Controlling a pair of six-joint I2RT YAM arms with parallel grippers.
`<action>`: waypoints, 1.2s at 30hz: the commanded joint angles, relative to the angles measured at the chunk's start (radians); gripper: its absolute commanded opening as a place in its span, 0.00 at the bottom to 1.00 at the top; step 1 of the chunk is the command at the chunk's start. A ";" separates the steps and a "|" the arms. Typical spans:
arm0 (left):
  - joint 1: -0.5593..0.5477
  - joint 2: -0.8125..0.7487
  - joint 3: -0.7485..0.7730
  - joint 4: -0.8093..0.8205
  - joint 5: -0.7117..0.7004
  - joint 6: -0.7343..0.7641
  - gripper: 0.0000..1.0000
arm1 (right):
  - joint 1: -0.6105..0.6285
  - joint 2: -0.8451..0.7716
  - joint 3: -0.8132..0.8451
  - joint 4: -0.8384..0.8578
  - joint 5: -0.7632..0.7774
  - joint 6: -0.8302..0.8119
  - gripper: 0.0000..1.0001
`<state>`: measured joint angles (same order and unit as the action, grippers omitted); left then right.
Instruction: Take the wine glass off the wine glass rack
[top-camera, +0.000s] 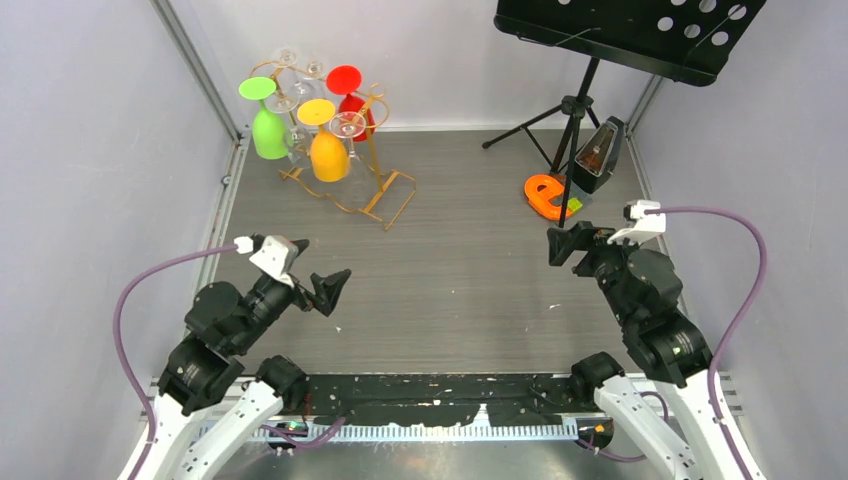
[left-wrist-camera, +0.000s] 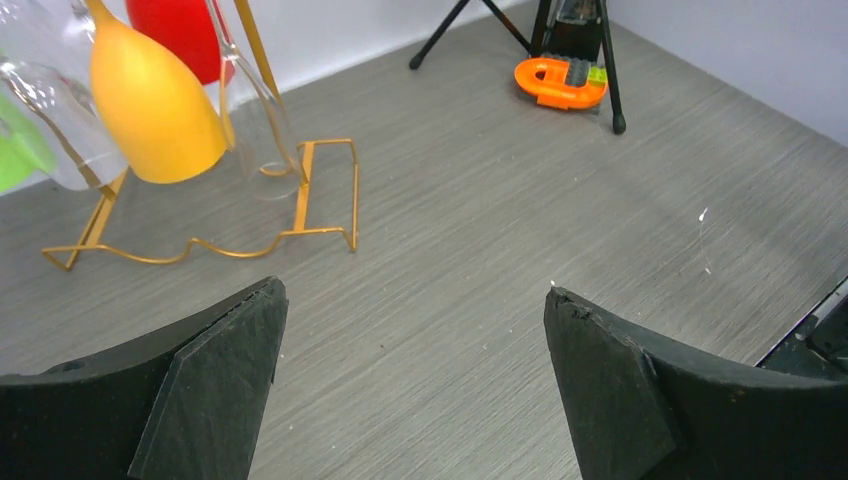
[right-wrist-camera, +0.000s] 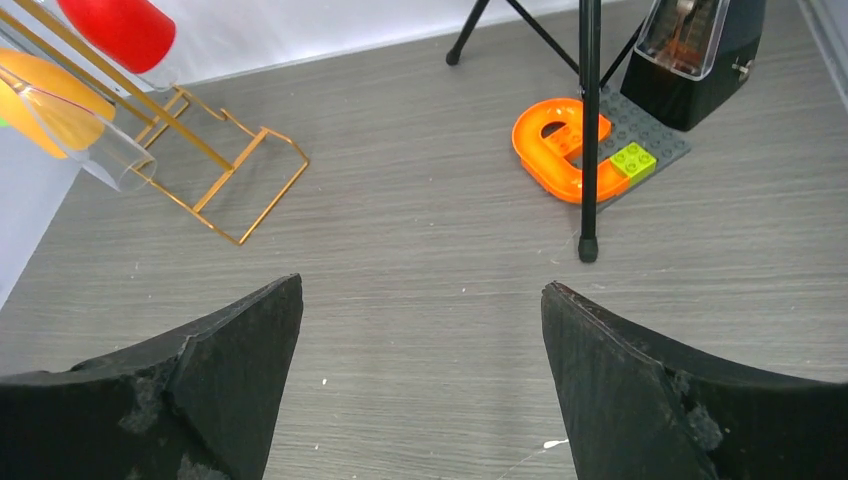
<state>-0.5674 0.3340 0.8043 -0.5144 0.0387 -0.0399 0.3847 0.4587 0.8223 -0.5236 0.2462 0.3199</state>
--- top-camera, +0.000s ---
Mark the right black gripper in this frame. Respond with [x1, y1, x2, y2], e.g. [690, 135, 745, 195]
[545, 217, 645, 324]

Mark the clear wine glass front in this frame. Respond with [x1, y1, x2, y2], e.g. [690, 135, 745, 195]
[329, 111, 373, 211]

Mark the clear wine glass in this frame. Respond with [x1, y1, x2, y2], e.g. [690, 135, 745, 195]
[293, 60, 326, 102]
[266, 92, 313, 168]
[273, 47, 299, 68]
[329, 111, 373, 211]

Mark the gold wire glass rack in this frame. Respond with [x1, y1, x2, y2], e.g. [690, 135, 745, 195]
[247, 58, 417, 230]

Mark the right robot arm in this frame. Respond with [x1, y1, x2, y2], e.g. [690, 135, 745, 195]
[547, 213, 763, 479]

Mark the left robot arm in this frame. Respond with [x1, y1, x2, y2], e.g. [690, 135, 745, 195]
[112, 234, 352, 479]

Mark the yellow wine glass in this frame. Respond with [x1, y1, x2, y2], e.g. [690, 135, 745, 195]
[297, 98, 349, 183]

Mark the clear wine glass left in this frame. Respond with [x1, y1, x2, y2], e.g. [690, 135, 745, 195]
[266, 92, 313, 168]

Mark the green wine glass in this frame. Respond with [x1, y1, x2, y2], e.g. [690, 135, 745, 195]
[238, 77, 289, 160]

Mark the red wine glass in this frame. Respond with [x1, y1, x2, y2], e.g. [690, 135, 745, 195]
[326, 64, 376, 145]

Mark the clear wine glass middle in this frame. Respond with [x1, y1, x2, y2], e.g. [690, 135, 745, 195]
[293, 60, 326, 102]

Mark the clear wine glass back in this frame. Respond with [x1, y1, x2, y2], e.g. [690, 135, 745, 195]
[273, 47, 299, 68]

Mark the green toy brick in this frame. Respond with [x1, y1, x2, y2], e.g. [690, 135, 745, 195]
[566, 198, 584, 216]

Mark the orange toy track piece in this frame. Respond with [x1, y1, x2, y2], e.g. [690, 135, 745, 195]
[523, 174, 565, 221]

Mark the black metronome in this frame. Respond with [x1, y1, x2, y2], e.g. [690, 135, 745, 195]
[573, 116, 625, 194]

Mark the black music stand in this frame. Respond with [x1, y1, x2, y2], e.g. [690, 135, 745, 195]
[494, 0, 764, 194]

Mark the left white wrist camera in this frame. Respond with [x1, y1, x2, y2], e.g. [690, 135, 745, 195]
[233, 235, 301, 288]

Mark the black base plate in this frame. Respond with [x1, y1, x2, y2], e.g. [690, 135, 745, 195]
[283, 373, 600, 427]

